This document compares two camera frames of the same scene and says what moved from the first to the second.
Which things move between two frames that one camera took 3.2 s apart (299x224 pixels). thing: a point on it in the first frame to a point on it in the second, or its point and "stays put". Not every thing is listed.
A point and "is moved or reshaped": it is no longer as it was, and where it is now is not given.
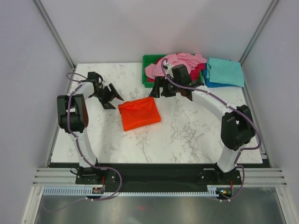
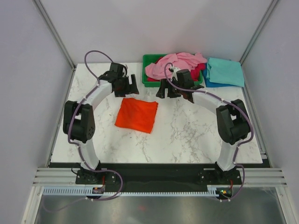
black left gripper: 105,103 to 130,88
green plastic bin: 150,59 stays put
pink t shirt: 190,60 stays put
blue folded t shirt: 210,84 stays put
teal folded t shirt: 225,71 stays put
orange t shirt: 138,113 is moved or reshaped
